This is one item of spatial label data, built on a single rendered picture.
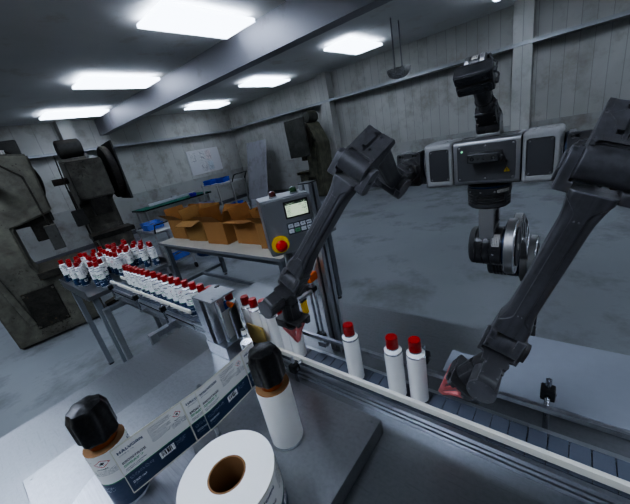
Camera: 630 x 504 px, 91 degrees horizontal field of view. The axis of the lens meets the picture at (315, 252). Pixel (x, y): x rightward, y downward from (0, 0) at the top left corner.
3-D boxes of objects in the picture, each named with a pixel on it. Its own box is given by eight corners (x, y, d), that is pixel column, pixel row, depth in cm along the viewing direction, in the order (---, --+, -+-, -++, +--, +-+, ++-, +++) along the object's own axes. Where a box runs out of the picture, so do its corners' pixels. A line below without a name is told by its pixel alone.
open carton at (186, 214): (177, 244, 361) (166, 214, 348) (208, 231, 394) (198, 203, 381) (201, 245, 335) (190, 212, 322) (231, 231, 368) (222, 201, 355)
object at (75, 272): (66, 282, 268) (55, 260, 261) (133, 256, 308) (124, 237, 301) (82, 290, 239) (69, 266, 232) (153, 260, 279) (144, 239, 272)
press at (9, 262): (112, 291, 485) (34, 126, 401) (138, 305, 415) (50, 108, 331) (7, 336, 400) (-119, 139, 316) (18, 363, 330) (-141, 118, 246)
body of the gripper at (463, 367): (444, 383, 75) (465, 370, 70) (456, 356, 82) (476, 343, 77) (467, 403, 73) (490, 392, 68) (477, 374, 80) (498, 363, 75)
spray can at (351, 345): (346, 379, 101) (335, 327, 94) (354, 369, 105) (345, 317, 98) (360, 384, 98) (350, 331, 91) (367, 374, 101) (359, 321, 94)
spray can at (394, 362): (386, 396, 92) (378, 339, 85) (393, 384, 95) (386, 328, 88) (403, 402, 88) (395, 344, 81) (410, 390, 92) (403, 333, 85)
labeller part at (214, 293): (191, 298, 121) (190, 296, 121) (215, 285, 129) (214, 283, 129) (211, 305, 113) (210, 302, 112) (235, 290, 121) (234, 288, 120)
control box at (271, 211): (268, 250, 112) (255, 198, 105) (312, 237, 115) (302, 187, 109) (273, 258, 102) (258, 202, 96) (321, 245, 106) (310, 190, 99)
